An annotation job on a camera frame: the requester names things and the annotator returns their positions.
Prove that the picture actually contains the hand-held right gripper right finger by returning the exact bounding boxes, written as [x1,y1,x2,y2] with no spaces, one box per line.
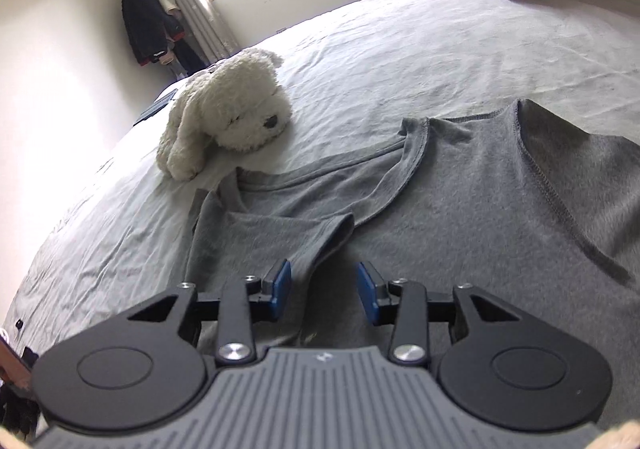
[355,260,523,365]

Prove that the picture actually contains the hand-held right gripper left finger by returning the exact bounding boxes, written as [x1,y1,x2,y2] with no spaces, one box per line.
[127,259,293,365]

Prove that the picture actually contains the grey shirt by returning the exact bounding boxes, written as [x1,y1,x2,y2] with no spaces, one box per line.
[182,98,640,360]

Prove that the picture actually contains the white plush dog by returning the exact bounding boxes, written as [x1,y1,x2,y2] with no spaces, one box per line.
[156,48,293,181]

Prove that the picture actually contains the dark tablet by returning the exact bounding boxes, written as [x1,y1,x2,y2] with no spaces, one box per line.
[134,89,178,125]

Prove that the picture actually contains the black cloth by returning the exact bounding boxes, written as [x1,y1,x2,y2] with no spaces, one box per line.
[0,379,41,436]

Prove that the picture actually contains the hanging dark jacket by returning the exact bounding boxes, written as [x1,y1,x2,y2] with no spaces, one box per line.
[121,0,186,66]

